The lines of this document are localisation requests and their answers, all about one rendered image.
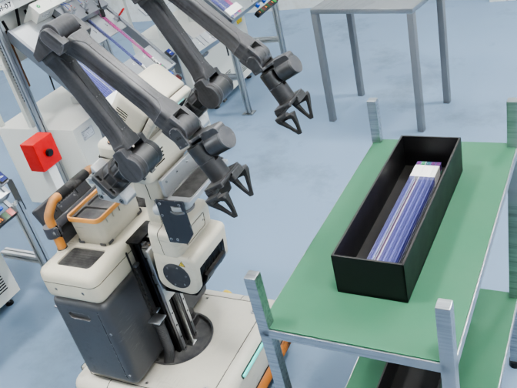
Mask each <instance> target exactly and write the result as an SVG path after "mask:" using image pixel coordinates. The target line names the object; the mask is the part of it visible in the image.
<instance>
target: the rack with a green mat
mask: <svg viewBox="0 0 517 388"><path fill-rule="evenodd" d="M367 107H368V114H369V124H370V129H371V135H372V145H371V146H370V148H369V150H368V151H367V153H366V154H365V156H364V158H363V159H362V161H361V162H360V164H359V166H358V168H357V169H356V171H355V172H354V174H353V175H352V177H351V179H350V180H349V182H348V184H347V185H346V187H345V188H344V190H343V191H342V194H341V195H340V197H339V198H338V200H337V201H336V203H335V205H334V206H333V207H332V210H331V211H330V213H329V214H328V216H327V217H326V219H325V221H324V222H323V224H322V225H321V227H320V229H319V230H318V232H317V233H316V235H315V237H314V239H313V240H312V241H311V243H310V245H309V247H308V248H307V250H306V251H305V253H304V255H303V256H302V258H301V259H300V261H299V263H298V265H297V266H296V267H295V269H294V271H293V272H292V274H291V276H290V277H289V279H288V280H287V282H286V284H285V285H284V287H283V288H282V290H281V292H280V293H279V295H278V296H277V298H276V300H275V302H274V303H273V304H272V306H271V308H270V306H269V302H268V298H267V296H266V292H265V287H264V284H263V281H262V276H261V273H260V272H259V271H253V270H249V271H248V272H247V273H246V275H245V276H244V281H245V286H246V289H247V292H248V297H249V299H250V302H251V305H252V310H253V313H254V315H255V320H256V322H257V326H258V331H259V334H260V336H261V339H262V343H263V346H264V349H265V354H266V356H267V360H268V362H269V367H270V370H271V373H272V377H273V380H274V383H275V388H292V385H291V382H290V379H289V374H288V370H287V368H286V365H285V360H284V356H283V354H282V348H281V346H280V342H279V340H283V341H287V342H291V343H298V344H302V345H306V346H313V347H317V348H321V349H325V350H332V351H336V352H340V353H347V354H351V355H355V356H359V357H358V359H357V361H356V363H355V366H354V368H353V370H352V373H351V375H350V377H349V380H348V382H347V383H346V386H345V388H376V387H377V386H378V383H379V380H380V377H381V375H382V372H383V370H384V368H385V365H386V362H390V363H396V364H400V365H404V366H411V367H415V368H419V369H424V370H431V371H435V372H439V373H441V378H442V388H501V385H502V378H503V374H504V370H505V364H506V360H507V356H508V352H509V345H510V357H509V365H510V366H511V368H513V369H517V98H508V99H507V102H506V121H507V143H503V142H461V143H462V169H463V171H462V174H461V176H460V178H459V181H458V184H457V186H456V187H455V191H454V193H453V195H452V198H451V200H450V203H449V206H448V208H447V210H446V212H445V215H444V217H443V220H442V223H441V225H440V227H439V230H438V232H437V234H436V236H435V239H434V242H433V244H432V247H431V249H430V251H429V254H428V256H427V259H426V261H425V264H424V266H423V268H422V271H421V273H420V275H419V278H418V281H417V283H416V284H415V288H414V290H413V292H412V295H411V297H410V300H409V302H408V303H403V302H398V301H393V300H387V299H379V298H374V297H369V296H360V295H355V294H350V293H341V292H338V290H337V285H336V281H335V274H334V270H333V266H332V258H331V254H332V252H333V251H334V249H335V247H336V246H337V244H338V242H339V240H340V239H341V238H342V235H343V233H344V232H345V230H346V229H347V227H348V225H349V223H350V222H351V220H352V218H353V216H354V215H355V213H356V212H357V210H358V208H359V207H360V205H361V203H362V201H363V199H364V198H365V196H366V194H367V193H368V191H369V190H370V188H371V186H372V184H373V182H374V181H375V179H376V177H377V176H378V174H379V172H380V171H381V169H382V167H383V166H384V164H385V162H386V160H387V158H388V157H389V155H390V154H391V152H392V150H393V149H394V147H395V145H396V143H397V141H398V139H383V136H382V124H381V118H380V112H379V101H378V98H369V99H368V101H367ZM507 192H508V228H509V292H503V291H497V290H491V289H481V288H480V287H481V284H482V279H483V276H484V273H485V268H486V265H487V262H488V259H489V254H490V252H491V248H492V244H493V241H494V238H495V233H496V230H497V227H498V224H499V219H500V216H501V213H502V208H503V206H504V202H505V198H506V195H507Z"/></svg>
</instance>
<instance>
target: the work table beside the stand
mask: <svg viewBox="0 0 517 388"><path fill-rule="evenodd" d="M427 1H428V0H324V1H322V2H320V3H319V4H317V5H316V6H315V7H313V8H311V9H310V12H311V17H312V25H313V30H314V35H315V43H316V48H317V52H318V57H319V64H320V69H321V74H322V82H323V87H324V92H325V100H326V105H327V109H328V114H329V121H330V122H335V121H336V120H337V116H336V111H335V103H334V98H333V93H332V84H331V79H330V75H329V67H328V62H327V57H326V52H325V43H324V38H323V34H322V25H321V20H320V15H319V14H346V18H347V23H348V29H349V39H350V45H351V50H352V60H353V65H354V71H355V81H356V86H357V92H358V96H363V95H364V94H365V88H364V82H363V77H362V67H361V61H360V54H359V44H358V39H357V33H356V27H355V16H354V14H406V16H407V25H408V33H409V48H410V56H411V64H412V80H413V89H414V96H415V112H416V120H417V129H418V132H424V131H425V130H426V127H425V110H424V102H423V93H422V76H421V67H420V58H419V41H418V32H417V23H416V14H415V11H416V10H418V9H419V8H420V7H422V6H423V5H424V4H425V3H426V2H427ZM436 5H437V16H438V27H439V49H440V60H441V71H442V92H443V103H448V104H449V103H450V102H451V88H450V75H449V52H448V39H447V27H446V15H445V0H436Z"/></svg>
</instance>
